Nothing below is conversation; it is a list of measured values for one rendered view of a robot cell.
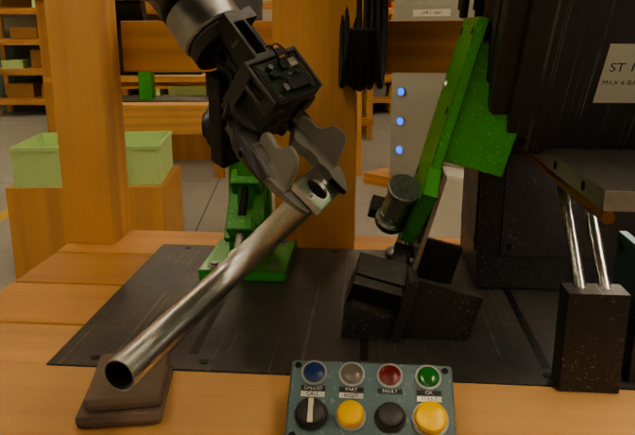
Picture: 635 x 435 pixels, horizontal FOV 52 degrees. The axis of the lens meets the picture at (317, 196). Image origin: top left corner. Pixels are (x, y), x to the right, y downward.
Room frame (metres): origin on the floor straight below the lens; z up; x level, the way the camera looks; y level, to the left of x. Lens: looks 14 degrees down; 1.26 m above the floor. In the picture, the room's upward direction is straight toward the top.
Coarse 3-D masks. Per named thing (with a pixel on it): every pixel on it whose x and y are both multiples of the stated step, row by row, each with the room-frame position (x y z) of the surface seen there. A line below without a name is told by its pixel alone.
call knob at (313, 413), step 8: (304, 400) 0.51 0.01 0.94; (312, 400) 0.51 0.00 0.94; (304, 408) 0.51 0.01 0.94; (312, 408) 0.51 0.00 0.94; (320, 408) 0.51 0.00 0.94; (304, 416) 0.50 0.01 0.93; (312, 416) 0.50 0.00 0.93; (320, 416) 0.50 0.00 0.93; (304, 424) 0.50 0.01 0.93; (312, 424) 0.50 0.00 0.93
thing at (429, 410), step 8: (416, 408) 0.51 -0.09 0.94; (424, 408) 0.50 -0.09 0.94; (432, 408) 0.50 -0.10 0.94; (440, 408) 0.50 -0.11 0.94; (416, 416) 0.50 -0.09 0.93; (424, 416) 0.50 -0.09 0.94; (432, 416) 0.50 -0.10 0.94; (440, 416) 0.50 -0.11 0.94; (416, 424) 0.50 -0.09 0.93; (424, 424) 0.49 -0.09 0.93; (432, 424) 0.49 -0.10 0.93; (440, 424) 0.49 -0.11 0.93; (424, 432) 0.49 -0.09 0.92; (432, 432) 0.49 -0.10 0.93; (440, 432) 0.49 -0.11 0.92
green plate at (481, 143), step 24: (480, 24) 0.71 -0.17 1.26; (456, 48) 0.80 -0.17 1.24; (480, 48) 0.72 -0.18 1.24; (456, 72) 0.74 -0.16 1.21; (480, 72) 0.72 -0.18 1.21; (456, 96) 0.71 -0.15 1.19; (480, 96) 0.72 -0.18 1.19; (432, 120) 0.82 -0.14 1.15; (456, 120) 0.72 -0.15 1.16; (480, 120) 0.72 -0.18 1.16; (504, 120) 0.72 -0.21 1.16; (432, 144) 0.75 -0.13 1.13; (456, 144) 0.72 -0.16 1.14; (480, 144) 0.72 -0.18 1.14; (504, 144) 0.72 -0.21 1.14; (480, 168) 0.72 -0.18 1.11; (504, 168) 0.72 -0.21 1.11
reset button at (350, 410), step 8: (352, 400) 0.52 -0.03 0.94; (344, 408) 0.51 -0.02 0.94; (352, 408) 0.51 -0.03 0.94; (360, 408) 0.51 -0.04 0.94; (344, 416) 0.50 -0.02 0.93; (352, 416) 0.50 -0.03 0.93; (360, 416) 0.50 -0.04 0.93; (344, 424) 0.50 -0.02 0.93; (352, 424) 0.50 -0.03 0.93; (360, 424) 0.50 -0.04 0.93
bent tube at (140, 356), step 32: (320, 192) 0.67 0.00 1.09; (288, 224) 0.66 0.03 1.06; (256, 256) 0.67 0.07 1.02; (192, 288) 0.63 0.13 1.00; (224, 288) 0.65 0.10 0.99; (160, 320) 0.56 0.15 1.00; (192, 320) 0.58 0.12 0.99; (128, 352) 0.50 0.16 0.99; (160, 352) 0.53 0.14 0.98; (128, 384) 0.50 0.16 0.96
